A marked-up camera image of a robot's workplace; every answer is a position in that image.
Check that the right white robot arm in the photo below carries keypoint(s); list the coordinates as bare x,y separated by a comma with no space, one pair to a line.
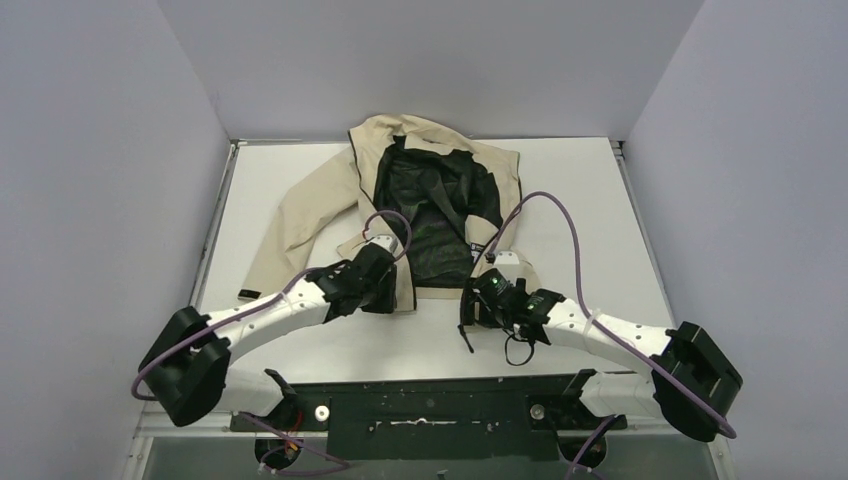
677,374

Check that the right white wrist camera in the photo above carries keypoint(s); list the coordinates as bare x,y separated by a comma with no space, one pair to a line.
503,259

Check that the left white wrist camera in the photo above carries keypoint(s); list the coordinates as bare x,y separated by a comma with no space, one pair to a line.
388,242

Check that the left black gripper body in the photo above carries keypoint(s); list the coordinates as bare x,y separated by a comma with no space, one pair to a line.
385,285

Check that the beige jacket with black lining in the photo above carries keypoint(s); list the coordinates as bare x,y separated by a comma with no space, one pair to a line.
448,197

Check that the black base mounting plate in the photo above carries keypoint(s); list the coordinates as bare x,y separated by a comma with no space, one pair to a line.
458,419

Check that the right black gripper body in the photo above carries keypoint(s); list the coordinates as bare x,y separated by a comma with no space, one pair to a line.
490,316

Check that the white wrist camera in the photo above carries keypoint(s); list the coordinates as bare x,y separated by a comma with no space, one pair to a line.
388,242
503,259

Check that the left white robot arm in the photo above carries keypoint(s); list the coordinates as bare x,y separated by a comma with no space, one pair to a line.
190,369

